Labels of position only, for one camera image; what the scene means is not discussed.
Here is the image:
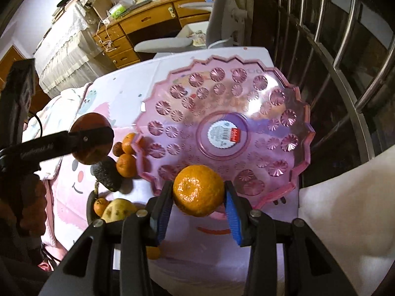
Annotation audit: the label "tangerine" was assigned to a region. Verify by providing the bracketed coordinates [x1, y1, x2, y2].
[121, 132, 136, 155]
[93, 198, 110, 217]
[146, 246, 162, 260]
[173, 165, 225, 217]
[116, 154, 137, 178]

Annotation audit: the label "pink glass fruit bowl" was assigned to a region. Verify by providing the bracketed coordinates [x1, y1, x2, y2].
[133, 55, 315, 208]

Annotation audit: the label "black cable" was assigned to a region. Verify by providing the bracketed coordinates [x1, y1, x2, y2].
[27, 110, 44, 139]

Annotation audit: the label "lace covered piano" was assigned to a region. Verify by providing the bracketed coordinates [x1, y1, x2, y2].
[34, 1, 116, 98]

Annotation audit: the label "white butterfly curtain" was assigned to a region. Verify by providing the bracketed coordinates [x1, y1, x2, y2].
[299, 147, 394, 295]

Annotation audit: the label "dark overripe banana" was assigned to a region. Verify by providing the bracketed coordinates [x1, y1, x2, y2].
[86, 180, 100, 224]

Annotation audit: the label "yellow pear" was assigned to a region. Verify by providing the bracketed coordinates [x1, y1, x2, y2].
[101, 199, 138, 223]

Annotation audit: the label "dark avocado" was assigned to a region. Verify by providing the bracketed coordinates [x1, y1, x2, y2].
[90, 156, 123, 192]

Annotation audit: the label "red apple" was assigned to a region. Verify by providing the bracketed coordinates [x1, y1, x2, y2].
[70, 112, 114, 165]

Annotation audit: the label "pastel patterned blanket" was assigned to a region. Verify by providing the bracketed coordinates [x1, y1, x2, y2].
[21, 81, 93, 179]

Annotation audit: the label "grey office chair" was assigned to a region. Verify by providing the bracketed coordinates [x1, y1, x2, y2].
[135, 0, 254, 54]

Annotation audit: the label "tangerine top back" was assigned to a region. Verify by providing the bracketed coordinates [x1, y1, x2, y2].
[121, 132, 136, 155]

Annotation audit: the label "metal window bars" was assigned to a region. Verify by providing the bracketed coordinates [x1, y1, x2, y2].
[252, 0, 394, 187]

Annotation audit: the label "cartoon printed tablecloth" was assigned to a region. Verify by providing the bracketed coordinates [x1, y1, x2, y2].
[41, 47, 314, 295]

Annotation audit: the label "wooden door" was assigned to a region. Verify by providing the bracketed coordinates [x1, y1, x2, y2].
[1, 45, 51, 112]

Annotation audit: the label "left hand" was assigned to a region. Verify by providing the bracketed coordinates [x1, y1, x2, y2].
[1, 174, 47, 238]

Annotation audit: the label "wooden desk with drawers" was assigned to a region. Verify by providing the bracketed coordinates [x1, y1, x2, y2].
[93, 0, 213, 69]

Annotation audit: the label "small brown passion fruit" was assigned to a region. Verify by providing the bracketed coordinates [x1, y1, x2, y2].
[113, 142, 124, 157]

